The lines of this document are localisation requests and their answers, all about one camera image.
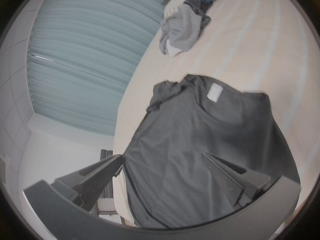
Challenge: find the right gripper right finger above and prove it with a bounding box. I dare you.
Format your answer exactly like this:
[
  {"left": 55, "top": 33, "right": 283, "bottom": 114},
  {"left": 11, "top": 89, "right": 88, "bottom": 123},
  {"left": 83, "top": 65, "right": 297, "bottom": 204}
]
[{"left": 201, "top": 152, "right": 272, "bottom": 207}]

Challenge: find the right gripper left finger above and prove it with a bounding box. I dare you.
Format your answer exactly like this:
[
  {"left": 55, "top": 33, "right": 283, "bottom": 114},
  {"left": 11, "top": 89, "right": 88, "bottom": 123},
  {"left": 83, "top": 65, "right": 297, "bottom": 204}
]
[{"left": 50, "top": 154, "right": 123, "bottom": 211}]

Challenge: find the black T-shirt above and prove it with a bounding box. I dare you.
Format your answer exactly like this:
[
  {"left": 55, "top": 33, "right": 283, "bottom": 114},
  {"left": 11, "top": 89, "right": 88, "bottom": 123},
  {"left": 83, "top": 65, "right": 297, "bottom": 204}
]
[{"left": 122, "top": 74, "right": 300, "bottom": 228}]

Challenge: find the bed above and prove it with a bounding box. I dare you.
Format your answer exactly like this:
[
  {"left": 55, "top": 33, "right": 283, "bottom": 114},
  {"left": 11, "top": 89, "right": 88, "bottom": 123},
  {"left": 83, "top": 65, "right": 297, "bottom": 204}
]
[{"left": 112, "top": 0, "right": 314, "bottom": 228}]

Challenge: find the pile of clothes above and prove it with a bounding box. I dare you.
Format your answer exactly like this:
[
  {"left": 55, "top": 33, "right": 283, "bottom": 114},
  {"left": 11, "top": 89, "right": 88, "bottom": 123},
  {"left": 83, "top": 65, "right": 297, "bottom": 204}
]
[{"left": 159, "top": 0, "right": 242, "bottom": 57}]

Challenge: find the blue-green curtain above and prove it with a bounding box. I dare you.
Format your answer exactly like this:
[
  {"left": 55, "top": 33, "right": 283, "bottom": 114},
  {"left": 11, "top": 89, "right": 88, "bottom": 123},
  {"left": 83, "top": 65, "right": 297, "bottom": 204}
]
[
  {"left": 26, "top": 55, "right": 130, "bottom": 137},
  {"left": 31, "top": 0, "right": 167, "bottom": 87}
]

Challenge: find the white printed pillow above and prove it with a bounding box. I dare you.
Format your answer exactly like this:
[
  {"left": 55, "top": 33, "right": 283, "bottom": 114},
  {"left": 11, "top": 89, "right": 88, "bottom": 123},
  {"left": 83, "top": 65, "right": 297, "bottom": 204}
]
[{"left": 164, "top": 0, "right": 193, "bottom": 19}]

